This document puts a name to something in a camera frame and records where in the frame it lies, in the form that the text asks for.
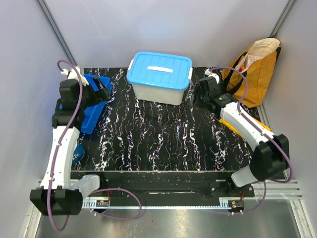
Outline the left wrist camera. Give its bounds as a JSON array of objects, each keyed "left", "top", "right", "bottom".
[{"left": 61, "top": 66, "right": 89, "bottom": 86}]

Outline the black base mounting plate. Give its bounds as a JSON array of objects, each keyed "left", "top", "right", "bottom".
[{"left": 72, "top": 171, "right": 255, "bottom": 207}]

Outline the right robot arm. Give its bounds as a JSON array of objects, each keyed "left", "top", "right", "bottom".
[{"left": 192, "top": 76, "right": 290, "bottom": 196}]

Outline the yellow test tube rack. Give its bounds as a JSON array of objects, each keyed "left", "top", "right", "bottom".
[{"left": 218, "top": 118, "right": 271, "bottom": 138}]

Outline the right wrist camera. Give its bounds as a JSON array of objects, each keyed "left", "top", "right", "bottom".
[{"left": 205, "top": 68, "right": 220, "bottom": 84}]

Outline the light blue plastic lid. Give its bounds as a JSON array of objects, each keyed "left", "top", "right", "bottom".
[{"left": 126, "top": 51, "right": 193, "bottom": 91}]

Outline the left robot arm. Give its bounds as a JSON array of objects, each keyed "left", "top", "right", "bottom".
[{"left": 30, "top": 74, "right": 112, "bottom": 216}]

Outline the white plastic tub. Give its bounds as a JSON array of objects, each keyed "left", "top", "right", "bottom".
[{"left": 131, "top": 84, "right": 187, "bottom": 106}]

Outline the yellow canvas tote bag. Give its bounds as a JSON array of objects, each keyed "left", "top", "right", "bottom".
[{"left": 221, "top": 38, "right": 281, "bottom": 108}]

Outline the box inside tote bag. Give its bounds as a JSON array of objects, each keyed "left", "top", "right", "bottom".
[{"left": 239, "top": 54, "right": 263, "bottom": 72}]

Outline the blue divided organizer tray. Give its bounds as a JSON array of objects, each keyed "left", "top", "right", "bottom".
[{"left": 52, "top": 74, "right": 112, "bottom": 134}]

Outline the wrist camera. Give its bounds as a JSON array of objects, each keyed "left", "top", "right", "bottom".
[
  {"left": 61, "top": 66, "right": 89, "bottom": 86},
  {"left": 205, "top": 68, "right": 220, "bottom": 84}
]

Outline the white tape roll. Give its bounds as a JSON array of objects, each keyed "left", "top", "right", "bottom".
[{"left": 72, "top": 144, "right": 85, "bottom": 164}]

